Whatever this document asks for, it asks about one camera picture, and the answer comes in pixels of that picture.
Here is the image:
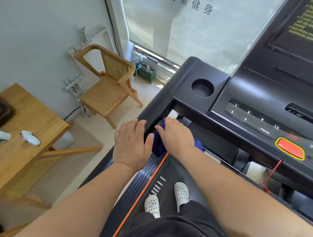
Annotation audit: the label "green paper bag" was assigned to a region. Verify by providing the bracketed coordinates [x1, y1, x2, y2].
[135, 63, 156, 84]

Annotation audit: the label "person's right forearm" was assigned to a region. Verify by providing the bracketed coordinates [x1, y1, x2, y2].
[176, 146, 313, 237]

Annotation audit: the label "person's right hand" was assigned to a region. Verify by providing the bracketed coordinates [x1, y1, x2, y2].
[155, 117, 196, 160]

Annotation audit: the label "white cable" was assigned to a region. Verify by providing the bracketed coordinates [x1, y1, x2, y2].
[156, 63, 171, 83]

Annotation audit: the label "black wall cable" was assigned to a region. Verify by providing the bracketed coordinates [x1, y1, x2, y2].
[105, 0, 121, 57]

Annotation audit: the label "person's left forearm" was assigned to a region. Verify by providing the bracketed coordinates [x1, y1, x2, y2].
[14, 161, 139, 237]

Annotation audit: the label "white perforated shoe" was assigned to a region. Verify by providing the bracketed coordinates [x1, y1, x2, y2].
[144, 194, 161, 219]
[174, 182, 190, 213]

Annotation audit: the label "white round stool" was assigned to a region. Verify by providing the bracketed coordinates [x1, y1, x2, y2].
[53, 131, 74, 151]

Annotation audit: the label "metal window sill rail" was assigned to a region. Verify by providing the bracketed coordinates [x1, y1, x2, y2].
[132, 43, 181, 72]

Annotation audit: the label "white pipe valve cluster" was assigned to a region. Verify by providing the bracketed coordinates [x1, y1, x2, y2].
[63, 75, 91, 119]

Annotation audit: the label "wooden table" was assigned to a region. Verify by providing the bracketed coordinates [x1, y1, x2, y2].
[0, 83, 73, 196]

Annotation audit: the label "white perforated right shoe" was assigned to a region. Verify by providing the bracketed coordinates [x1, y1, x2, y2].
[174, 182, 190, 213]

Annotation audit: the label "wooden rattan chair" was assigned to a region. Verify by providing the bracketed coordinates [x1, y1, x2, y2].
[0, 146, 104, 237]

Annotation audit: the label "white wall pipe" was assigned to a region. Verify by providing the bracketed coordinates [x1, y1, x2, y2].
[67, 26, 115, 56]

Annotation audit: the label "white printed window blind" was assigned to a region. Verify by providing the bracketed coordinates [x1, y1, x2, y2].
[122, 0, 287, 75]

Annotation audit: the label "red safety key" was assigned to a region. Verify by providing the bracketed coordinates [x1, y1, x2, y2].
[275, 137, 306, 161]

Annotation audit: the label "wooden rattan back armchair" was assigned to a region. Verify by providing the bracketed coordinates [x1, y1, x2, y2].
[74, 44, 144, 129]

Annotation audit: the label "white perforated left shoe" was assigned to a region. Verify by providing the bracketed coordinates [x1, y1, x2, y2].
[144, 194, 161, 219]

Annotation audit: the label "red safety cord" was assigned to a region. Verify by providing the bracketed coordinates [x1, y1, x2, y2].
[260, 160, 283, 195]

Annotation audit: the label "blue cleaning cloth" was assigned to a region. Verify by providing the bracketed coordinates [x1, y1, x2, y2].
[152, 118, 203, 158]

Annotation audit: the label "dark tray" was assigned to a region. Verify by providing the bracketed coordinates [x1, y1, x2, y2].
[0, 97, 16, 128]

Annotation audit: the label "person's left hand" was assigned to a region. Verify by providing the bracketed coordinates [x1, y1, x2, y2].
[113, 119, 155, 172]

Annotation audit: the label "white handheld controller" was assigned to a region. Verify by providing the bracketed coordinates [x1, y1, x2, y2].
[20, 130, 41, 146]
[0, 131, 12, 144]

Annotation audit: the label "black treadmill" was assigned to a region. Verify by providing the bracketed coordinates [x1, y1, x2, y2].
[78, 0, 313, 237]

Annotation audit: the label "black shorts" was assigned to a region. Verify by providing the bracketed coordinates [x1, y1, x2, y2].
[122, 200, 228, 237]

